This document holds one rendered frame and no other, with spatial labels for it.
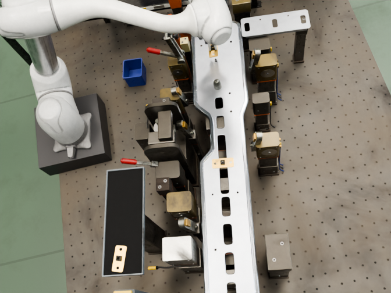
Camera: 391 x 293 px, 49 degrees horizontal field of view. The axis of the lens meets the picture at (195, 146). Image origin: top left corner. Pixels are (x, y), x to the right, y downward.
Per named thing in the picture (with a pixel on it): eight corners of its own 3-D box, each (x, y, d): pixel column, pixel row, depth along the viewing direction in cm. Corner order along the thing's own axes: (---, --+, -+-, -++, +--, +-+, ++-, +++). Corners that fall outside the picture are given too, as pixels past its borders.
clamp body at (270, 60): (283, 104, 202) (284, 64, 170) (258, 107, 204) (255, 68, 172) (281, 93, 204) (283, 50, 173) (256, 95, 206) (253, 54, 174)
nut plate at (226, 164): (233, 157, 164) (233, 156, 163) (234, 167, 162) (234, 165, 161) (212, 159, 165) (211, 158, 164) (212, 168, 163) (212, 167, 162)
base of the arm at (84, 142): (53, 160, 198) (48, 157, 193) (55, 117, 206) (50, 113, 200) (91, 157, 197) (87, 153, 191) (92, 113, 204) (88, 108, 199)
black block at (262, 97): (276, 131, 197) (277, 101, 171) (255, 134, 199) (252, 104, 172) (275, 121, 199) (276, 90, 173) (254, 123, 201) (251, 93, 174)
